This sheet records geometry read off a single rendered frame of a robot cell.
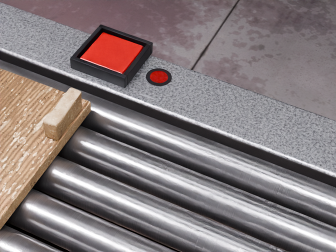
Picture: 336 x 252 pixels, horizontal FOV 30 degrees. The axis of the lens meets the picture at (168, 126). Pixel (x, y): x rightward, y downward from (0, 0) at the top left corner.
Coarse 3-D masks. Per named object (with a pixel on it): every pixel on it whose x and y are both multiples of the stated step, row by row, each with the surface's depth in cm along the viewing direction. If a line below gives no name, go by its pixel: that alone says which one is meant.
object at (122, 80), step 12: (96, 36) 80; (120, 36) 80; (132, 36) 79; (84, 48) 78; (144, 48) 78; (72, 60) 76; (84, 60) 76; (144, 60) 78; (84, 72) 77; (96, 72) 76; (108, 72) 75; (132, 72) 76; (120, 84) 75
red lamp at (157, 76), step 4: (152, 72) 78; (156, 72) 78; (160, 72) 78; (164, 72) 78; (152, 76) 77; (156, 76) 77; (160, 76) 77; (164, 76) 77; (152, 80) 77; (156, 80) 77; (160, 80) 77; (164, 80) 77
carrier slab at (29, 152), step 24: (0, 72) 73; (0, 96) 70; (24, 96) 71; (48, 96) 71; (0, 120) 68; (24, 120) 68; (0, 144) 66; (24, 144) 66; (48, 144) 66; (0, 168) 64; (24, 168) 64; (0, 192) 62; (24, 192) 63; (0, 216) 60
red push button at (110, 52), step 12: (108, 36) 80; (96, 48) 78; (108, 48) 78; (120, 48) 78; (132, 48) 78; (96, 60) 76; (108, 60) 77; (120, 60) 77; (132, 60) 77; (120, 72) 75
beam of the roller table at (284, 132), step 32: (0, 32) 81; (32, 32) 82; (64, 32) 82; (32, 64) 78; (64, 64) 78; (160, 64) 79; (128, 96) 75; (160, 96) 75; (192, 96) 75; (224, 96) 75; (256, 96) 76; (192, 128) 73; (224, 128) 72; (256, 128) 72; (288, 128) 72; (320, 128) 73; (288, 160) 70; (320, 160) 69
